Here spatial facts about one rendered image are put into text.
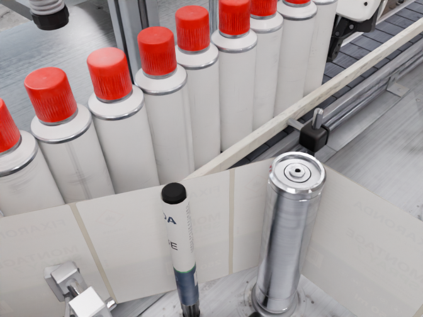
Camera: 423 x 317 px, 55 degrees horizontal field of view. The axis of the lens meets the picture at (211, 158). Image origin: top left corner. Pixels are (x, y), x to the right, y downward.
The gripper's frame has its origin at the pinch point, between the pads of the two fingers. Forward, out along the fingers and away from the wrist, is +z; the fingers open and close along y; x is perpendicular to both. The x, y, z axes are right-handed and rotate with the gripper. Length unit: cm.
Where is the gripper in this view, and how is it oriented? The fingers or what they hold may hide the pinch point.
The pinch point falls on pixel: (328, 48)
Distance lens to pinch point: 65.3
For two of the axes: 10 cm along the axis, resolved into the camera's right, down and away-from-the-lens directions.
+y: 6.8, 5.1, -5.3
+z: -2.2, 8.3, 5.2
